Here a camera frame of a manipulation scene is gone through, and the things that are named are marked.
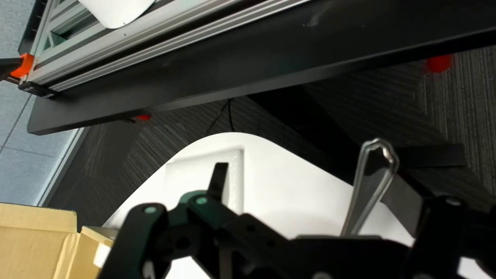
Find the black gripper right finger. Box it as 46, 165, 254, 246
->
412, 193, 496, 279

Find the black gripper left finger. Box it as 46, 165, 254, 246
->
110, 190, 291, 279

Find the metal cake spatula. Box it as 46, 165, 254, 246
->
338, 136, 401, 238

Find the open cardboard box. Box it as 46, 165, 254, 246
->
0, 201, 118, 279

